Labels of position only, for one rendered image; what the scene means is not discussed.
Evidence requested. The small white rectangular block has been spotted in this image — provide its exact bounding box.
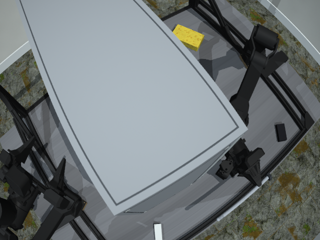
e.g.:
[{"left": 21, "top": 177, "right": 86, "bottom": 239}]
[{"left": 154, "top": 224, "right": 163, "bottom": 240}]

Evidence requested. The yellow sponge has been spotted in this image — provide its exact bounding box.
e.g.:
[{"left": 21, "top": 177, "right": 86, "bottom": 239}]
[{"left": 173, "top": 24, "right": 205, "bottom": 52}]

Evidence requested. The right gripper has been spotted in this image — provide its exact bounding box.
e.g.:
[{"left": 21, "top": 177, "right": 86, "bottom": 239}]
[{"left": 0, "top": 136, "right": 70, "bottom": 212}]

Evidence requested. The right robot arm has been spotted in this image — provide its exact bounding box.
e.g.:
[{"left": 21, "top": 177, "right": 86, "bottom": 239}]
[{"left": 0, "top": 164, "right": 86, "bottom": 240}]

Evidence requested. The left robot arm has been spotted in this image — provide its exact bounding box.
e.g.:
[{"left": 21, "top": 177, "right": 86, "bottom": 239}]
[{"left": 216, "top": 24, "right": 280, "bottom": 180}]

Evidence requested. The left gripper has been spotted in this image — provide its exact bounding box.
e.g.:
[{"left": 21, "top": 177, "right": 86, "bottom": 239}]
[{"left": 229, "top": 138, "right": 265, "bottom": 187}]

